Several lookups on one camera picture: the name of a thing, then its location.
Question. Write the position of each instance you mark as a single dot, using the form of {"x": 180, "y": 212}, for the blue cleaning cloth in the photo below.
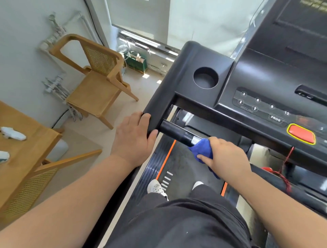
{"x": 201, "y": 149}

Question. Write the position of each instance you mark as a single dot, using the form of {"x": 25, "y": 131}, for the wooden rattan back chair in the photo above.
{"x": 28, "y": 184}
{"x": 94, "y": 92}

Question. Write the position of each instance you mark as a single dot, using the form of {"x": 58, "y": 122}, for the person's right forearm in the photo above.
{"x": 281, "y": 212}

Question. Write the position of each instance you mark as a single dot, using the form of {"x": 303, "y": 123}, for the green paper bag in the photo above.
{"x": 136, "y": 63}

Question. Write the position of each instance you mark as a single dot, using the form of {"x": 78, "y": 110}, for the white right shoe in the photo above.
{"x": 197, "y": 185}

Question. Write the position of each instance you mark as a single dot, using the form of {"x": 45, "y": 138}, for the person's right hand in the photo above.
{"x": 227, "y": 161}

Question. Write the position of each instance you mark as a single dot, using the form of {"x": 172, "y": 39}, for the wooden table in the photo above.
{"x": 23, "y": 150}

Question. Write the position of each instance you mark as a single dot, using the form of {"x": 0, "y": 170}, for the person's left hand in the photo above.
{"x": 130, "y": 138}

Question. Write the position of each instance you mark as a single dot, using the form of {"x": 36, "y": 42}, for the white shoe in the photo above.
{"x": 156, "y": 188}
{"x": 197, "y": 185}

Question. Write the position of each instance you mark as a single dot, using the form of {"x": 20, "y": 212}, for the person's left forearm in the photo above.
{"x": 63, "y": 212}

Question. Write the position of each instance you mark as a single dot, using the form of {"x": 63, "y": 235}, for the white wall heating pipes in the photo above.
{"x": 55, "y": 85}

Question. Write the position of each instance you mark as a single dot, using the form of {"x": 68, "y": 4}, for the white left shoe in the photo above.
{"x": 156, "y": 188}

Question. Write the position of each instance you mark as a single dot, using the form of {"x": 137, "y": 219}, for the white window roller blind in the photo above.
{"x": 143, "y": 18}

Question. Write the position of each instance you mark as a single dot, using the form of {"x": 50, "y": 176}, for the person's right thumb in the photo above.
{"x": 205, "y": 158}

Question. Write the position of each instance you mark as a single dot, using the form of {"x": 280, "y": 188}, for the grey cushioned stool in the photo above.
{"x": 59, "y": 150}

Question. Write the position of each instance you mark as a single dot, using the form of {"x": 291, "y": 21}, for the person's left thumb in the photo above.
{"x": 153, "y": 138}

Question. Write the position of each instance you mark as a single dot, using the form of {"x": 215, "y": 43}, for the white crumpled tissue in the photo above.
{"x": 3, "y": 156}
{"x": 14, "y": 134}

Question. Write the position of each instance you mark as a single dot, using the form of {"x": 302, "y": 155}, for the black treadmill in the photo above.
{"x": 255, "y": 76}

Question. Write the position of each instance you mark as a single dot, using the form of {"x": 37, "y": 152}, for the black shorts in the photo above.
{"x": 178, "y": 222}

